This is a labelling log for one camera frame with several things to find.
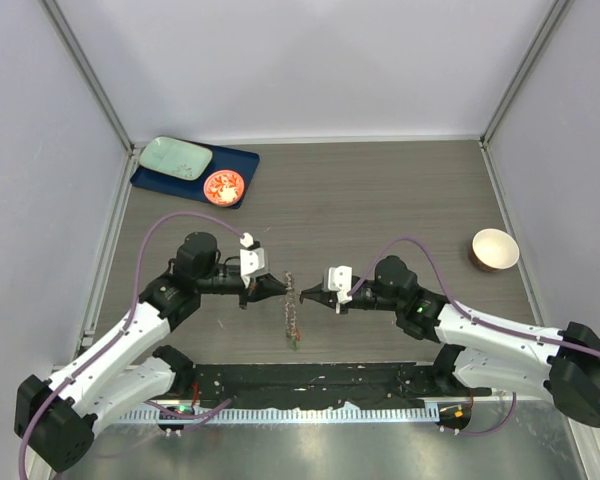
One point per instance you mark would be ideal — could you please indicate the slotted cable duct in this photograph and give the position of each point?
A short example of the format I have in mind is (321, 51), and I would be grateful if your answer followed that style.
(348, 414)

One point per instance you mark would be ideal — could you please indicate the large metal keyring with rings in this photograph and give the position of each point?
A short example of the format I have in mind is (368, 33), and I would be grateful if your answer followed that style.
(290, 308)

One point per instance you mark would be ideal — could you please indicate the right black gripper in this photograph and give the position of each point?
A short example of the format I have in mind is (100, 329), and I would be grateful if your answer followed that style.
(325, 297)

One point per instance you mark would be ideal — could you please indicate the light green rectangular plate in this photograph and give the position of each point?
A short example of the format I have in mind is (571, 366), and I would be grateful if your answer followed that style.
(175, 158)

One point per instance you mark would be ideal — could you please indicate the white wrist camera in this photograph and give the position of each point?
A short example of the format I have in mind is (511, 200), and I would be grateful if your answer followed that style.
(338, 280)
(253, 260)

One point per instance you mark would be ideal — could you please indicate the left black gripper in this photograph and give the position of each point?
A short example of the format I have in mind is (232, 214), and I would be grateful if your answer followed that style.
(261, 287)

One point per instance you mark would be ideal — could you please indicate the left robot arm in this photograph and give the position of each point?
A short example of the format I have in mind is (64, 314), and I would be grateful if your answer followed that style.
(58, 418)

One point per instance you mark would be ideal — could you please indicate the dark blue tray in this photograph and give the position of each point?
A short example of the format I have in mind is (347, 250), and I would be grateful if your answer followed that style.
(228, 167)

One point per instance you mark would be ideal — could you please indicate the green key tag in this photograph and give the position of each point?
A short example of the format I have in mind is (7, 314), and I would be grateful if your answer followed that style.
(292, 343)

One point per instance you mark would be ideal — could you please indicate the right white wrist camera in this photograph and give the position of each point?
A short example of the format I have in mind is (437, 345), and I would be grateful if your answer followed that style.
(338, 280)

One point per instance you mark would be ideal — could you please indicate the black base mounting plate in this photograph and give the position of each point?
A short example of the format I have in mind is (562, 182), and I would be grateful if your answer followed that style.
(312, 386)

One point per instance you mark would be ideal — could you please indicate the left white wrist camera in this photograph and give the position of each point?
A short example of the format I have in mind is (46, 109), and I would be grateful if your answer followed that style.
(253, 260)

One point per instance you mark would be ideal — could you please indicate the red patterned small bowl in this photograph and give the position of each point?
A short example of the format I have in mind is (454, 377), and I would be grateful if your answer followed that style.
(224, 188)

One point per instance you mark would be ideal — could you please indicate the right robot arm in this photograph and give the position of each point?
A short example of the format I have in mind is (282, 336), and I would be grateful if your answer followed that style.
(478, 351)

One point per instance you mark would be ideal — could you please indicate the white brown bowl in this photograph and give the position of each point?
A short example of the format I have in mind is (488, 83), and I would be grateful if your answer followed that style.
(493, 250)

